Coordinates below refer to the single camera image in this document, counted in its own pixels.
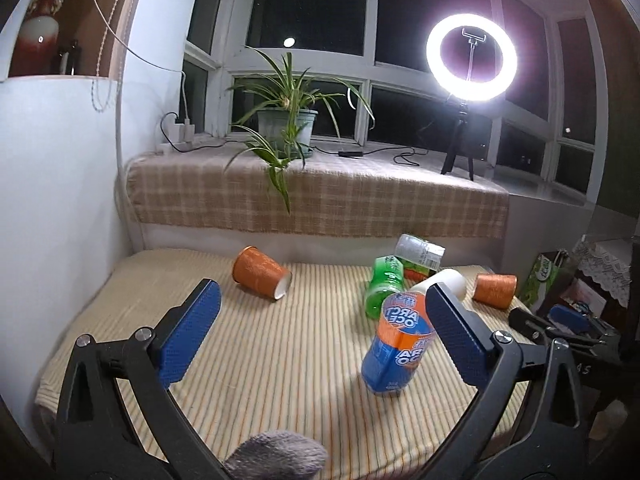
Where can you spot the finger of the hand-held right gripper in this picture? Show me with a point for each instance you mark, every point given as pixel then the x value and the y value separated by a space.
pixel 530 322
pixel 567 317

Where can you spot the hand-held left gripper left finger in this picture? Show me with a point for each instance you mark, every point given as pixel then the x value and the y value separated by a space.
pixel 192 332

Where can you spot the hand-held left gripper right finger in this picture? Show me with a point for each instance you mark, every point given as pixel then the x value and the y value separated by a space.
pixel 457 340

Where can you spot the orange paper cup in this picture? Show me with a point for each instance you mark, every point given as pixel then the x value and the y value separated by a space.
pixel 495 290
pixel 257 272

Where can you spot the white cup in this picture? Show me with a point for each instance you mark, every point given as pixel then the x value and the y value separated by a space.
pixel 450 282

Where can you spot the person's left hand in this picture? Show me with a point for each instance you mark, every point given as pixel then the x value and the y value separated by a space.
pixel 275 455

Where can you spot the green carton box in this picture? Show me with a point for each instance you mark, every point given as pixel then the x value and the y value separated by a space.
pixel 542 280

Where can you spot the orange and blue bottle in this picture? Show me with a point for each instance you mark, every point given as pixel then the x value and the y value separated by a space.
pixel 397 345

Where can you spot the white lace cloth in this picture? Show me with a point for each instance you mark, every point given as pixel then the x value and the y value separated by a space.
pixel 607 265

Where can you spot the striped mat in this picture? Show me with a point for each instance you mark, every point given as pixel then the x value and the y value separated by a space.
pixel 280 350

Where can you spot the green plastic bottle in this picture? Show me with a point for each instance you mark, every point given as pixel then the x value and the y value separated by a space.
pixel 384 285

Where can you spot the clear labelled plastic bottle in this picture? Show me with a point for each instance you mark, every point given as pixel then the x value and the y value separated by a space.
pixel 420 252

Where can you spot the checked cloth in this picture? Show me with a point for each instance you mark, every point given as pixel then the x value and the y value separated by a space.
pixel 350 200

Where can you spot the white power strip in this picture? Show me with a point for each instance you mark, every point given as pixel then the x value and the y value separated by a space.
pixel 170 149

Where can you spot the black tripod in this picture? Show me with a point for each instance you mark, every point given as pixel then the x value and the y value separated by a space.
pixel 457 135

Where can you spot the white charger plug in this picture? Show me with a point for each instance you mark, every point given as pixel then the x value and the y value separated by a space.
pixel 186 130

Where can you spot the green flower pot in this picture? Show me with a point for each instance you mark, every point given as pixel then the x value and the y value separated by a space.
pixel 275 127

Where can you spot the spider plant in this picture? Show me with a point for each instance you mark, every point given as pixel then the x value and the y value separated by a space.
pixel 285 110

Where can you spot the dark bottle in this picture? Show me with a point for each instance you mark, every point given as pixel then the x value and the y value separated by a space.
pixel 69 57

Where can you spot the red and white vase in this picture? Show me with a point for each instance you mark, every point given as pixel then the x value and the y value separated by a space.
pixel 37 35

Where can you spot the white window frame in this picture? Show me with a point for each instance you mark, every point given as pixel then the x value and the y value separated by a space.
pixel 372 67

